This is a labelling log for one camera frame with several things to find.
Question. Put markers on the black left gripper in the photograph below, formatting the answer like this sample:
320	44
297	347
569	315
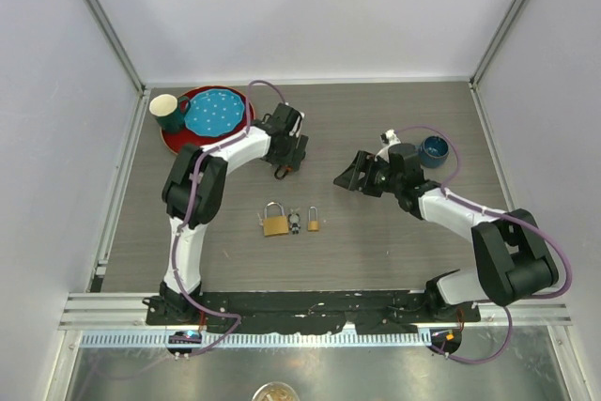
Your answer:
294	159

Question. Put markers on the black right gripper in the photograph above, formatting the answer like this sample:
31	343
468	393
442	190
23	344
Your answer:
363	161

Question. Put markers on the orange black padlock with keys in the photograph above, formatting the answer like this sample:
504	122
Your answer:
282	171

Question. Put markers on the small brass long-shackle padlock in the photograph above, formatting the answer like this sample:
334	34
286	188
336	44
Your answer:
313	224

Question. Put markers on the keys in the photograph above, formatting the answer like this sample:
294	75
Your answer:
294	221

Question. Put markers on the large brass padlock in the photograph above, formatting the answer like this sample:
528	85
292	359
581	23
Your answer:
273	220

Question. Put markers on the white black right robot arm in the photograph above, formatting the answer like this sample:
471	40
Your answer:
512	259

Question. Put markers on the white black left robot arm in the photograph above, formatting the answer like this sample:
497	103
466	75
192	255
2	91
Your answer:
193	195

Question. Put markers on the dark blue cup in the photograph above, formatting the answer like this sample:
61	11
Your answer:
433	152

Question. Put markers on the blue dotted plate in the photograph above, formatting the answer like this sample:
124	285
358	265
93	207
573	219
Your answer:
214	112

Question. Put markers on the dark green mug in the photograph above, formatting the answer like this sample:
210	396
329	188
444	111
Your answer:
170	111

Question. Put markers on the round metal object bottom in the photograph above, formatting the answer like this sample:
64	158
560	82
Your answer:
275	391

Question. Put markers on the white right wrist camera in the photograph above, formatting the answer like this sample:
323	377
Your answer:
389	138

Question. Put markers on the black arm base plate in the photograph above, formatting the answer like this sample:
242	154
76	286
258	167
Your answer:
305	312

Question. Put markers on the aluminium frame rail front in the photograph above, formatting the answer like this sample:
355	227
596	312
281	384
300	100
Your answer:
124	311

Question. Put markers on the slotted blue-white cable duct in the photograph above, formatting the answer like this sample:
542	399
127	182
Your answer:
173	339

